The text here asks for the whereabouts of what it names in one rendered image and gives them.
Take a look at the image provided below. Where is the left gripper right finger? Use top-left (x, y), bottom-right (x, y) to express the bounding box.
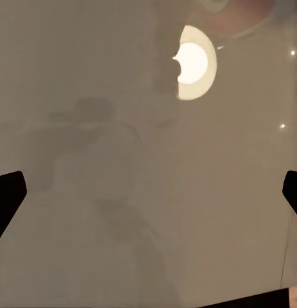
top-left (283, 171), bottom-right (297, 214)

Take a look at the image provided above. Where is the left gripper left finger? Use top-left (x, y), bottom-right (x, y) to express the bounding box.
top-left (0, 171), bottom-right (27, 238)

